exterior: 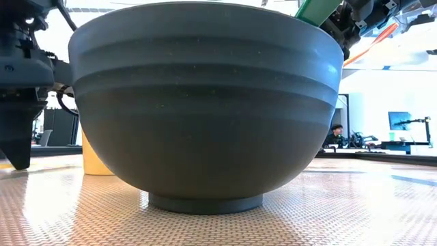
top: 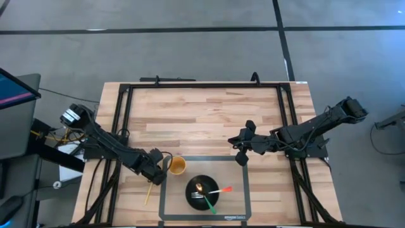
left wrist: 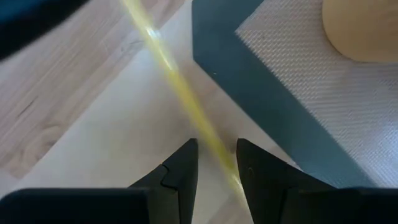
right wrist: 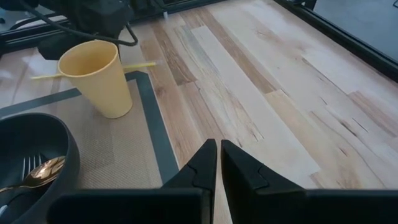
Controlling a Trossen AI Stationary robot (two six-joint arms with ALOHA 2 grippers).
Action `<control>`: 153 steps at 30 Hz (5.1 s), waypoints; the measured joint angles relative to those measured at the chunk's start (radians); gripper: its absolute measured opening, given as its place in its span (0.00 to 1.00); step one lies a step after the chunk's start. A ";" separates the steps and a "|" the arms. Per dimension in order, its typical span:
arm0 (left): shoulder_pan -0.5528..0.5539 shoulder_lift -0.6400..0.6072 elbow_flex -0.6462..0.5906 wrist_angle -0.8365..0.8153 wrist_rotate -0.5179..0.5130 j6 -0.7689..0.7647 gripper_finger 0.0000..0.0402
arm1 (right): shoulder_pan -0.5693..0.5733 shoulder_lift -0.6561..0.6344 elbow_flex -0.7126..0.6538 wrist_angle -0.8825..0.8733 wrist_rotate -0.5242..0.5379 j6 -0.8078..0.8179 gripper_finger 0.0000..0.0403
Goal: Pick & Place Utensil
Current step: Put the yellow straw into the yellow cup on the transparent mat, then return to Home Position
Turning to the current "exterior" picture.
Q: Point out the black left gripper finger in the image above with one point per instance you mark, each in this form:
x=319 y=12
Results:
x=18 y=133

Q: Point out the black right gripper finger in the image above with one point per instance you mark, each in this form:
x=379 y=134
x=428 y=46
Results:
x=343 y=30

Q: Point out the yellow plastic cup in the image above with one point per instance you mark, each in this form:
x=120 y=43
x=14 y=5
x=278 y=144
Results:
x=92 y=160

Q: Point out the dark grey ribbed bowl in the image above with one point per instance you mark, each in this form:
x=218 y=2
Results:
x=205 y=119

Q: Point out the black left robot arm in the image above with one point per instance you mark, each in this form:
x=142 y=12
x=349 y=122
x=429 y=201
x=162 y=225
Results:
x=20 y=24

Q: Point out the grey office chair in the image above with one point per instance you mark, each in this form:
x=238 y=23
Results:
x=45 y=138

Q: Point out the yellow tape strip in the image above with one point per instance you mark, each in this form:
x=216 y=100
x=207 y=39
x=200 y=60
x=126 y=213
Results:
x=5 y=166

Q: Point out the black room partition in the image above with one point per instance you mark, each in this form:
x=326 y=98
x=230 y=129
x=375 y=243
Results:
x=61 y=128

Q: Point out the person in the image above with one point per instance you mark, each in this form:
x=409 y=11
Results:
x=334 y=138

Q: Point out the black background robot arms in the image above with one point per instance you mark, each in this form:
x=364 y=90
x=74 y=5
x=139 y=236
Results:
x=360 y=140

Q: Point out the teal cup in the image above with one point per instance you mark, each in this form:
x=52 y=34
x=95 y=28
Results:
x=391 y=136

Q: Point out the dark desk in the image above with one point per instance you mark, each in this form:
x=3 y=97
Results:
x=403 y=145

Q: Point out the black metal station frame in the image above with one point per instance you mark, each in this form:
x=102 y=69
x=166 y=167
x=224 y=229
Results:
x=347 y=116

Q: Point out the wall-side computer monitor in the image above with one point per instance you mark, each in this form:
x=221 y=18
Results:
x=399 y=120

